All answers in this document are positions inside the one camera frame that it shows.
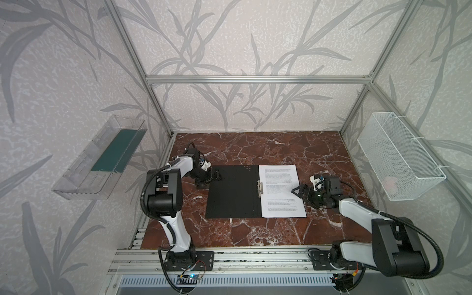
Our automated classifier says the printed paper sheet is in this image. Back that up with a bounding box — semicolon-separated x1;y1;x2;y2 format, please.
258;165;307;218

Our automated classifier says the white black file folder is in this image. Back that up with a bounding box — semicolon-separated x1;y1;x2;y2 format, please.
205;165;307;220

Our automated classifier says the metal folder clip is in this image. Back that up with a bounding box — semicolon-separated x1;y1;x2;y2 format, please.
257;181;264;198

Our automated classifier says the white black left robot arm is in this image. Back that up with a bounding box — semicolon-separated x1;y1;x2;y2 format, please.
140;146;219;264

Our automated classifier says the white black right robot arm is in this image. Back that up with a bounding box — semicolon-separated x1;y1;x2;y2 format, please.
291;175;430;279

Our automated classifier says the green circuit board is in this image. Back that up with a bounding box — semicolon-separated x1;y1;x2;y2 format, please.
177;274;204;285

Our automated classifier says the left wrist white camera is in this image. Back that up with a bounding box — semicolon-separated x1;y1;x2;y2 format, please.
200;161;211;171

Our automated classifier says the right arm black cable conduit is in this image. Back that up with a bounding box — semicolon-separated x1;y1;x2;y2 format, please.
339;179;445;280

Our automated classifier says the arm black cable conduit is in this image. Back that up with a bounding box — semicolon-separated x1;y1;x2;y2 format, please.
339;179;445;280
139;143;196;292

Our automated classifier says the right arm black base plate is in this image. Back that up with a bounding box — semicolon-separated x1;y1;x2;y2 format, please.
307;248;358;273

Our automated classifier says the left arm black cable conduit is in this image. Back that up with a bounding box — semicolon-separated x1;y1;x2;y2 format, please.
139;143;196;292

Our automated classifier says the white wire mesh basket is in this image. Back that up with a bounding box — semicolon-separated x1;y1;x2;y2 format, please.
358;112;447;202

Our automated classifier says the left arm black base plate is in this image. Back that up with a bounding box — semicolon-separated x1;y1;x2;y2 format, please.
164;251;215;272

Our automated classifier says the clear plastic wall tray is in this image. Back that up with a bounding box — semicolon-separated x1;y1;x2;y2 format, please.
52;115;148;200

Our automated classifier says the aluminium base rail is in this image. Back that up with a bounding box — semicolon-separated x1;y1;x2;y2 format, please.
106;245;369;275

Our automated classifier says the aluminium cage frame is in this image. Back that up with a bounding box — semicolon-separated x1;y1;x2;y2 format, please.
103;0;472;251

